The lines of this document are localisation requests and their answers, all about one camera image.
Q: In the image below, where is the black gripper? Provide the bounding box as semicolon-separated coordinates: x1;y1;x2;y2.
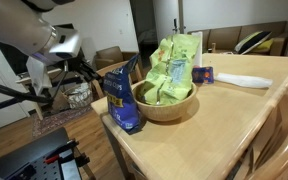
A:
62;49;104;83

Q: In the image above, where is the blue potato chips bag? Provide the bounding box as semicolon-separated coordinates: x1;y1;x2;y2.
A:
102;54;142;135

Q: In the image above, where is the small blue orange packet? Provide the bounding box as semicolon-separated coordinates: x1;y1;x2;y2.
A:
192;66;215;85

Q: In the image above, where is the wooden slat-back chair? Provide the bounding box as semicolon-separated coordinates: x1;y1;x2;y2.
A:
91;59;143;99

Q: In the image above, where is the brown armchair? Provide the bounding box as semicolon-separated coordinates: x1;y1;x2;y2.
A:
94;45;142;71

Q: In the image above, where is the wicker basket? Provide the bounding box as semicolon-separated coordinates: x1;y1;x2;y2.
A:
62;81;94;110

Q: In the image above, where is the cardboard box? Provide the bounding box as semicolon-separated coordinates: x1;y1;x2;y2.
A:
44;88;70;113

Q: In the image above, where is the patterned rug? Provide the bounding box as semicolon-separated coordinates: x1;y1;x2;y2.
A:
30;104;95;139

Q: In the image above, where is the white TV stand table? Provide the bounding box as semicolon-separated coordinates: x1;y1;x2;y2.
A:
16;66;95;121

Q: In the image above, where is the green popcorn bag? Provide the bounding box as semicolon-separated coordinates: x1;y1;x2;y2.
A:
137;33;202;107

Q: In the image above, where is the wooden bowl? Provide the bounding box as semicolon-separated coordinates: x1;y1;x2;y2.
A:
131;80;198;123

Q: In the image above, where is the black pegboard cart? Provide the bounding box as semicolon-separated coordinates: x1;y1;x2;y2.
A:
0;126;97;180

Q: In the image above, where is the white upright box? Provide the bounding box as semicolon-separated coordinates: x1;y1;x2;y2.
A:
191;30;204;68

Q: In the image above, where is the brown sofa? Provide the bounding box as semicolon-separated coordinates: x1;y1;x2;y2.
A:
187;20;288;57

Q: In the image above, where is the white plastic wrapper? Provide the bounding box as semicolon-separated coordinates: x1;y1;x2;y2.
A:
214;72;274;90

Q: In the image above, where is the black yellow striped pillow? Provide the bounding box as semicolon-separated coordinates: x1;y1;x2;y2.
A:
234;30;273;55

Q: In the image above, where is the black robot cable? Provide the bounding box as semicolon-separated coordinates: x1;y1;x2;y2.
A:
0;77;56;104

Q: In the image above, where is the red handled tool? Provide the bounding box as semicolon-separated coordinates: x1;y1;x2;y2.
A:
43;139;80;165

